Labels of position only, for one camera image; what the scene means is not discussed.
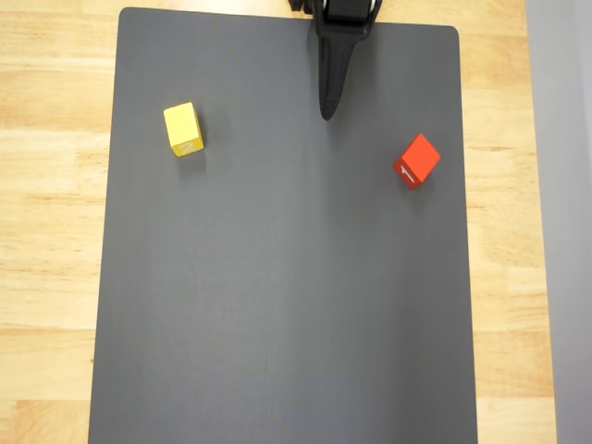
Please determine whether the yellow cube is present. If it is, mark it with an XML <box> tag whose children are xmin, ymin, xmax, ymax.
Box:
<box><xmin>162</xmin><ymin>102</ymin><xmax>205</xmax><ymax>159</ymax></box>

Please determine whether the red cube with white numeral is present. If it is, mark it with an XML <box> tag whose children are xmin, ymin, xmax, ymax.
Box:
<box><xmin>393</xmin><ymin>132</ymin><xmax>442</xmax><ymax>191</ymax></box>

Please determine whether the dark grey mat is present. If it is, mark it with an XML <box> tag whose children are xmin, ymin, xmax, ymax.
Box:
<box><xmin>87</xmin><ymin>6</ymin><xmax>479</xmax><ymax>444</ymax></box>

